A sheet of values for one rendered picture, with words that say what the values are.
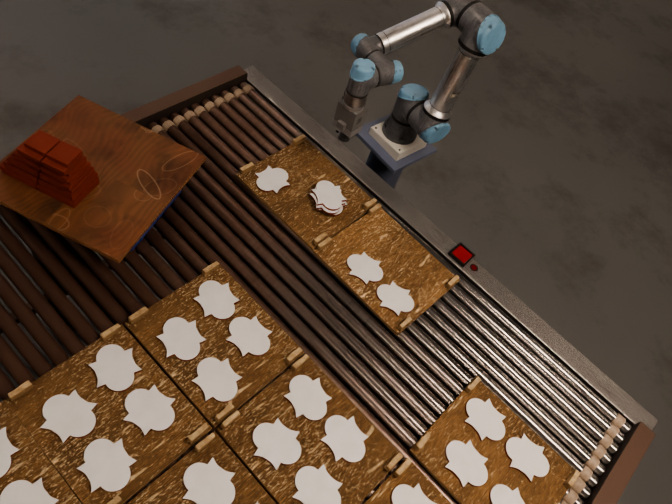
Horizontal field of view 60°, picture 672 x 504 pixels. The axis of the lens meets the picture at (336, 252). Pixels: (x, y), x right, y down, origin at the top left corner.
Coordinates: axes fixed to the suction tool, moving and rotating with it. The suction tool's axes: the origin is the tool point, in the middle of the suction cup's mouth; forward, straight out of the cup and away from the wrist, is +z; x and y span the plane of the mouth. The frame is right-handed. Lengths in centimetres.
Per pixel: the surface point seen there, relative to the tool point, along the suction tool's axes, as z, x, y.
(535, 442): 23, -29, 114
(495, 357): 24, -14, 89
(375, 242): 19.3, -12.4, 32.2
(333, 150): 19.2, 10.1, -9.2
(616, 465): 23, -16, 137
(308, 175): 17.5, -9.7, -4.6
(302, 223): 18.3, -27.8, 10.0
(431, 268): 20, -4, 53
